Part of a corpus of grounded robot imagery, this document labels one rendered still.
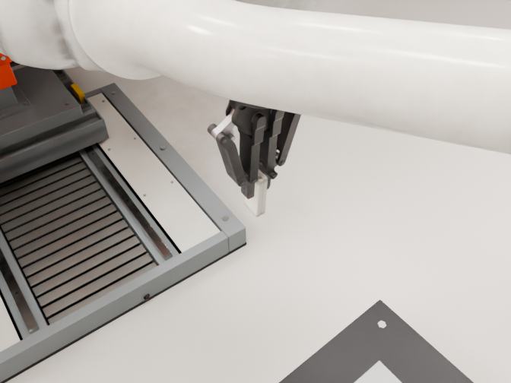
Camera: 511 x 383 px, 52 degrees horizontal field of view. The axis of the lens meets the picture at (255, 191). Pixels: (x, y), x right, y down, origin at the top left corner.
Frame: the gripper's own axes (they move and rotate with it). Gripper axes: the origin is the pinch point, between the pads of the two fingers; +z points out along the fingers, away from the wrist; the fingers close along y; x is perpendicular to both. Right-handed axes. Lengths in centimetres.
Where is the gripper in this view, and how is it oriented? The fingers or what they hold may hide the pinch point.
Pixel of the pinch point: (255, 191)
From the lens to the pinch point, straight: 68.8
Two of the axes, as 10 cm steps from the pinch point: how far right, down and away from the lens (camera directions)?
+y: 8.1, -4.2, 4.2
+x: -5.9, -6.1, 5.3
